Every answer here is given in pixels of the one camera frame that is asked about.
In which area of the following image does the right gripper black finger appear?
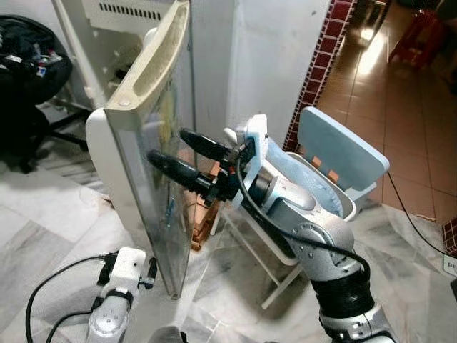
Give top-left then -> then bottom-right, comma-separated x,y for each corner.
179,127 -> 238,164
146,149 -> 219,199

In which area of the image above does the silver fridge door cream trim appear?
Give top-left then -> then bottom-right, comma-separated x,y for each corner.
86,0 -> 198,299

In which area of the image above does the small grey fridge body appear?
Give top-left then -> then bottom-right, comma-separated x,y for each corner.
50,0 -> 179,115

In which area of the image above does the orange brick stack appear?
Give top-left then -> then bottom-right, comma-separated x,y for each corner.
189,160 -> 223,252

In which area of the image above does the robot leg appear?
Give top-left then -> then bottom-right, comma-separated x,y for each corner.
146,325 -> 188,343

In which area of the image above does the white light blue chair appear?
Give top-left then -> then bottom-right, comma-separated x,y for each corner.
214,106 -> 391,310

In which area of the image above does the red brick tile column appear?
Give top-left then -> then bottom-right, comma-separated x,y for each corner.
285,0 -> 355,152

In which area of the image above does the black swivel chair base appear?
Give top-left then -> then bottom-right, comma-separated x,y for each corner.
0,106 -> 91,174

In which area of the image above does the red plastic stool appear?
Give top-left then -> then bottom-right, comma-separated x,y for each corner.
388,8 -> 448,69

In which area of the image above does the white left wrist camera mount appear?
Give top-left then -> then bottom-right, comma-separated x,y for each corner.
107,247 -> 148,291

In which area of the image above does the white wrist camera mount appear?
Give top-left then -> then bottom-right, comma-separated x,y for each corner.
235,114 -> 271,189
107,247 -> 148,291

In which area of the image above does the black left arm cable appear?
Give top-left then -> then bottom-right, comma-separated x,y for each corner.
44,307 -> 101,343
25,252 -> 119,343

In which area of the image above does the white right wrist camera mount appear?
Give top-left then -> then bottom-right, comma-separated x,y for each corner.
235,114 -> 271,189

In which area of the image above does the thin black floor cable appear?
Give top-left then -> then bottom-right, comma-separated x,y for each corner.
385,171 -> 448,257

